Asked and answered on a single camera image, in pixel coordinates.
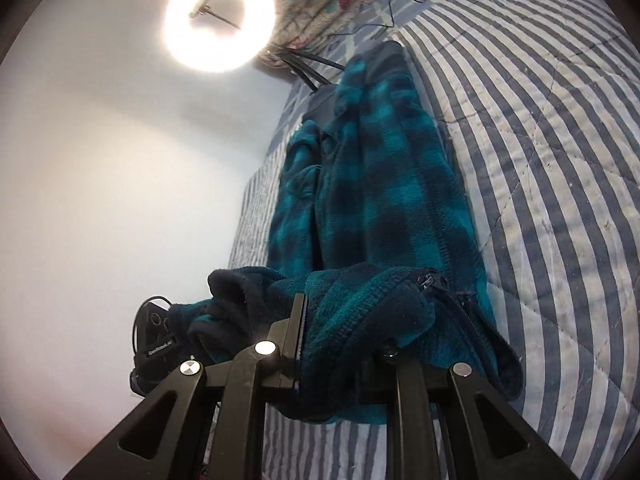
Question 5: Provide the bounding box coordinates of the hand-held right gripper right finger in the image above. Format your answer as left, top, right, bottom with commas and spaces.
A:
359, 351, 581, 480

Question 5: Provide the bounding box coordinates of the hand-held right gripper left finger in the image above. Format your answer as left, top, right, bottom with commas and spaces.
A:
62, 294, 308, 480

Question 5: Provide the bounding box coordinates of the teal plaid fleece jacket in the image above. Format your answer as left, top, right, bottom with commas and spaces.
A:
167, 42, 524, 426

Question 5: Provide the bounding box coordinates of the blue white striped quilt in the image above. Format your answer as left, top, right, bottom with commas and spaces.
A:
227, 0, 640, 480

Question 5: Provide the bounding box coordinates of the black tripod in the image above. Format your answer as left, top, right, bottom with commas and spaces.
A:
272, 46, 347, 94

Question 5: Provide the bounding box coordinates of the phone clip holder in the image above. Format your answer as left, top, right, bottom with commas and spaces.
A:
188, 0, 242, 29

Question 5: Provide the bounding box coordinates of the floral pillow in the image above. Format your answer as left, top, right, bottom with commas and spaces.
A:
257, 0, 397, 69

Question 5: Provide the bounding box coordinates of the ring light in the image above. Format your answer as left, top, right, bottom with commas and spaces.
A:
162, 0, 276, 74

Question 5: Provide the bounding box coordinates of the black cable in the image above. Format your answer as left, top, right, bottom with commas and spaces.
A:
320, 0, 501, 41

